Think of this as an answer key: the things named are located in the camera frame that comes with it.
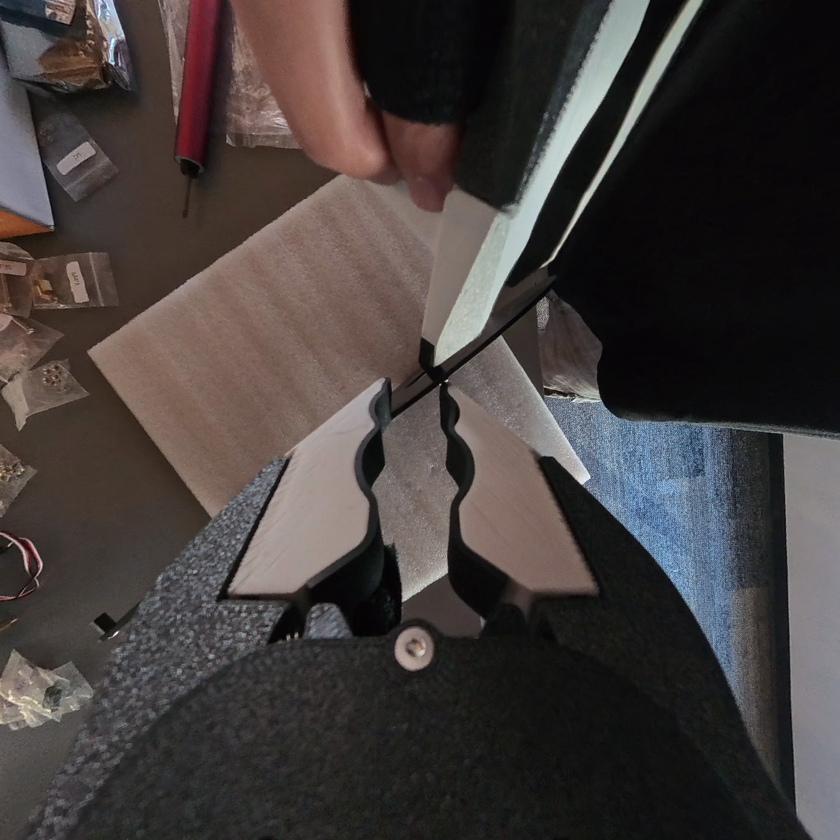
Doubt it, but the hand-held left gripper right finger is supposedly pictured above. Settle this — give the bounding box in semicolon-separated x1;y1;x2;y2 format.
440;384;599;634

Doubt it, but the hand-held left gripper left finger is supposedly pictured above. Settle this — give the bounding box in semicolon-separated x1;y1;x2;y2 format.
225;379;401;636

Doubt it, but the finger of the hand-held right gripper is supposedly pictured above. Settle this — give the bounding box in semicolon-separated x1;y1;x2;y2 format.
420;0;693;370
508;0;711;291

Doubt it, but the dark grey desk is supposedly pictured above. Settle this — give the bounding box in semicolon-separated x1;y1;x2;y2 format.
0;0;546;840

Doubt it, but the person's right hand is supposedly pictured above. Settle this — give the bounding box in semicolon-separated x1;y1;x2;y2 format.
233;0;471;212

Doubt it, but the person's beige trouser leg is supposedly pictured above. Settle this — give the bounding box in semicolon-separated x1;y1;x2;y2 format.
538;295;605;398

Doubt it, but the person's black clothing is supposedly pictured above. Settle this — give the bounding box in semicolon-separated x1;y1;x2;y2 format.
558;0;840;437

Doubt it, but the white foam sheet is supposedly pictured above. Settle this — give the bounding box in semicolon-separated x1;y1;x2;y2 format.
88;176;590;601

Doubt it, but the large clear plastic bag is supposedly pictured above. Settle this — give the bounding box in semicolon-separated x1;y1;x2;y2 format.
157;0;309;148

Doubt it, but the small bag with silver nuts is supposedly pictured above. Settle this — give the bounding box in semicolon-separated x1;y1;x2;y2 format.
3;360;89;431

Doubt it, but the small clear parts bag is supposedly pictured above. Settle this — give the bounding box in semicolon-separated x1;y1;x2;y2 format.
0;446;37;513
0;243;37;316
0;315;63;382

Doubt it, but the small bag with brass parts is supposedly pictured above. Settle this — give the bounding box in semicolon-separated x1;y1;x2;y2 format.
29;252;119;309

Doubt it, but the small grey labelled bag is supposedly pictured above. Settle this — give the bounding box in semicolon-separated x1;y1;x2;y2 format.
39;108;119;201

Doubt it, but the small cardboard box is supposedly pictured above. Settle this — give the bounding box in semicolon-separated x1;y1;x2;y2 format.
0;62;55;240

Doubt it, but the red white servo cable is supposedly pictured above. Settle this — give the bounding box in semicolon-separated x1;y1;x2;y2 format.
0;532;47;601

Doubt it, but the red handled screwdriver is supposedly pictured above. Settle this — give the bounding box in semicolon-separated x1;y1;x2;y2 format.
172;0;224;217

